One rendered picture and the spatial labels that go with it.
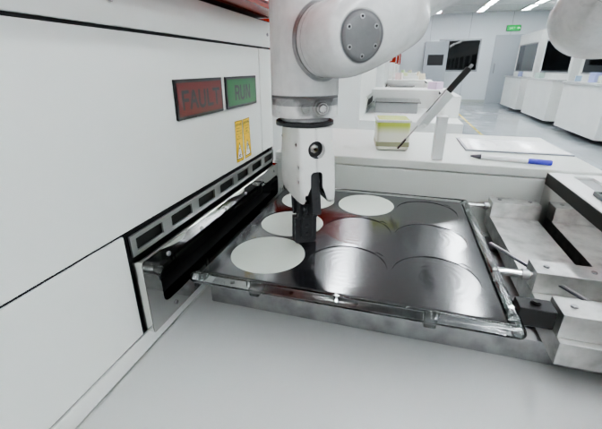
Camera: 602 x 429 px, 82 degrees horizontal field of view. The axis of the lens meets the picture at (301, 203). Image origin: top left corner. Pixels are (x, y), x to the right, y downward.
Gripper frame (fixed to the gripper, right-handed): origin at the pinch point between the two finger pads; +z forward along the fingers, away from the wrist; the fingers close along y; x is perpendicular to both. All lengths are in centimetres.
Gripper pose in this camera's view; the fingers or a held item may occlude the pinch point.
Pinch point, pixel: (304, 227)
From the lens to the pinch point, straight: 50.8
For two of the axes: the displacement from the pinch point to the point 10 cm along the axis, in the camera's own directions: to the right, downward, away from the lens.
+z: 0.0, 9.3, 3.6
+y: -2.9, -3.5, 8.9
